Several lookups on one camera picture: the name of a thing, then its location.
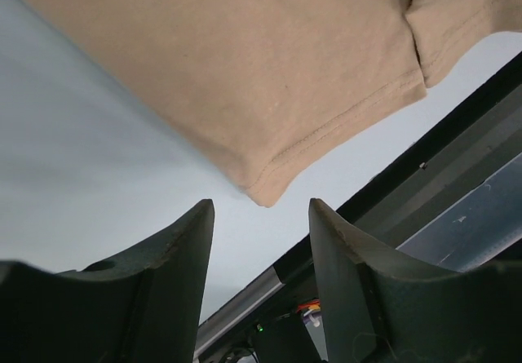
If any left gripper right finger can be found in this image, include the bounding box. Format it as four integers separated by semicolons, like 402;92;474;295
309;199;521;362

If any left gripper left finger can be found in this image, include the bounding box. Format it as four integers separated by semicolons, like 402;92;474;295
1;200;215;362

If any tan t shirt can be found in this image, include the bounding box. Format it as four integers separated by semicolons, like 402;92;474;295
0;0;522;209

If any aluminium frame rail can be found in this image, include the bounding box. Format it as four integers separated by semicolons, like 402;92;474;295
192;266;283;362

